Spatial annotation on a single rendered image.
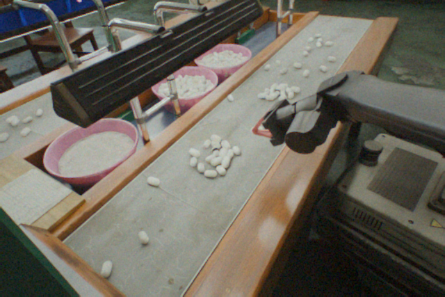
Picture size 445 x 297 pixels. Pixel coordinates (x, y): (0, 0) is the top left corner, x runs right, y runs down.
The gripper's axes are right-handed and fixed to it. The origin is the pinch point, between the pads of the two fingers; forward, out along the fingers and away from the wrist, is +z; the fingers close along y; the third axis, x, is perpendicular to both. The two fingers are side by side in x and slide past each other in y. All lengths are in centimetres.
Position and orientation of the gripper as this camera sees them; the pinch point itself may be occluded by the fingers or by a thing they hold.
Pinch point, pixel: (255, 131)
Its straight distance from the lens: 69.7
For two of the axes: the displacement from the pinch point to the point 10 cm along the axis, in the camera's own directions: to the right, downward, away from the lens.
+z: -5.8, 2.4, 7.8
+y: -5.7, 5.6, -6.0
